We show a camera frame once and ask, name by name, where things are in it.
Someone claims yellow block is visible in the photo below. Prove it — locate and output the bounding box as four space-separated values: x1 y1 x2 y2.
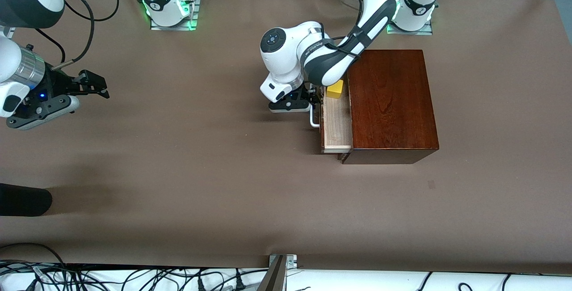
326 80 345 100

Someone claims wooden drawer with white handle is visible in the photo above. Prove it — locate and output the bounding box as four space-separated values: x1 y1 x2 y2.
310 83 354 154

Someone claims dark wooden cabinet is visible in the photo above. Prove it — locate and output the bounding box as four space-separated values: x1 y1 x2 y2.
342 50 440 165

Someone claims black cylinder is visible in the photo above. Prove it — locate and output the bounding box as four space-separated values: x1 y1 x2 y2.
0 183 53 217

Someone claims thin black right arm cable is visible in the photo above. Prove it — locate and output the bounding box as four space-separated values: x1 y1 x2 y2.
35 29 67 64

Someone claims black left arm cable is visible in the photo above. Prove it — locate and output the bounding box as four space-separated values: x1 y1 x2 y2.
324 32 363 61

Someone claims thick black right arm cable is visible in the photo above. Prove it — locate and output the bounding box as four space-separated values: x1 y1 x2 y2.
27 0 96 70

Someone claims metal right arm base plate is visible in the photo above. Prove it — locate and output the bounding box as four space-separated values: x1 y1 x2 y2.
150 0 199 31

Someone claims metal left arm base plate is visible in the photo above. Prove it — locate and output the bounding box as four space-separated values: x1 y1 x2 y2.
387 19 433 36

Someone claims thick black cable loop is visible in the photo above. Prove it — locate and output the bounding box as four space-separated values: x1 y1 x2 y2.
0 242 67 268

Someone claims metal mount bracket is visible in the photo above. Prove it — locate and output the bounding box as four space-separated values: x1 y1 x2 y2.
257 254 298 291

